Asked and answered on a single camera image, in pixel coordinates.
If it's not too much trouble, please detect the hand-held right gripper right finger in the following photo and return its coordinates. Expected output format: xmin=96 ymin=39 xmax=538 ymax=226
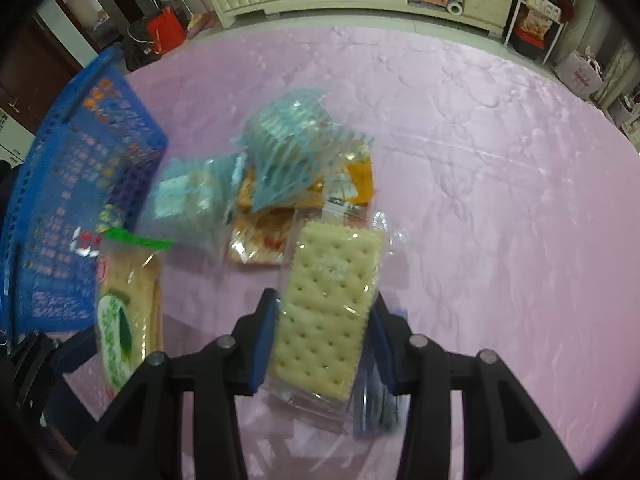
xmin=370 ymin=292 xmax=581 ymax=480

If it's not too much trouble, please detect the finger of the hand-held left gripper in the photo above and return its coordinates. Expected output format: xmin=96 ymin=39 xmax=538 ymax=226
xmin=50 ymin=330 xmax=101 ymax=376

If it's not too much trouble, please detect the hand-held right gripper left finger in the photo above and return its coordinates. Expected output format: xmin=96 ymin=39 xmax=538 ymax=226
xmin=67 ymin=288 xmax=280 ymax=480

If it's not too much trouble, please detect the green label cracker packet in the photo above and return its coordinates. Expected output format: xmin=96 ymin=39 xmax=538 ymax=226
xmin=95 ymin=227 xmax=173 ymax=396

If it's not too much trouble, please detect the purple label cracker packet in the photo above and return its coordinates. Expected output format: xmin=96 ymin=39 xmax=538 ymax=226
xmin=260 ymin=207 xmax=407 ymax=441

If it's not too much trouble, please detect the red snack packet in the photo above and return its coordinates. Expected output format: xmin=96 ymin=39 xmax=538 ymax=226
xmin=227 ymin=207 xmax=296 ymax=268

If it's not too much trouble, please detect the blue plastic basket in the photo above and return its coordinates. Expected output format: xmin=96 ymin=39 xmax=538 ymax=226
xmin=0 ymin=45 xmax=168 ymax=333

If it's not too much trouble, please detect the pale blue printed packet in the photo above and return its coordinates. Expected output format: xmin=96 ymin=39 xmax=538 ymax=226
xmin=137 ymin=152 xmax=246 ymax=261

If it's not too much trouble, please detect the orange snack packet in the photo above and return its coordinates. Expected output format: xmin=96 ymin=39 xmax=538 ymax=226
xmin=300 ymin=155 xmax=373 ymax=206

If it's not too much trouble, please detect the clear striped light-blue packet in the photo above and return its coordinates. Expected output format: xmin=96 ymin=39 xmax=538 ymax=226
xmin=235 ymin=87 xmax=373 ymax=211

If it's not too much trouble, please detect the brown wooden door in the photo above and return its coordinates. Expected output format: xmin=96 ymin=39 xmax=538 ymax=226
xmin=0 ymin=15 xmax=86 ymax=111

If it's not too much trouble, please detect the black bag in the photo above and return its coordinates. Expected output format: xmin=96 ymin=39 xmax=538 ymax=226
xmin=120 ymin=20 xmax=161 ymax=73

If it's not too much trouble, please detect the broom with pink dustpan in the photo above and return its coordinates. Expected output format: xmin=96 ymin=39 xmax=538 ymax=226
xmin=187 ymin=12 xmax=218 ymax=36

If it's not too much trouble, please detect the red paper bag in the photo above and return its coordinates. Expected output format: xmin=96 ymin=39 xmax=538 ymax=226
xmin=145 ymin=5 xmax=187 ymax=56

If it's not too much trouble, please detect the pink shopping bag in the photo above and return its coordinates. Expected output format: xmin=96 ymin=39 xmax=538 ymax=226
xmin=554 ymin=47 xmax=606 ymax=101

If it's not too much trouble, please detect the orange snack bag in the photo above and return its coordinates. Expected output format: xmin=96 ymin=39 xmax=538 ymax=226
xmin=520 ymin=10 xmax=556 ymax=37

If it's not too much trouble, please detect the white metal rack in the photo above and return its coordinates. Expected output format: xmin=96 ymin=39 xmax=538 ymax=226
xmin=502 ymin=0 xmax=581 ymax=66

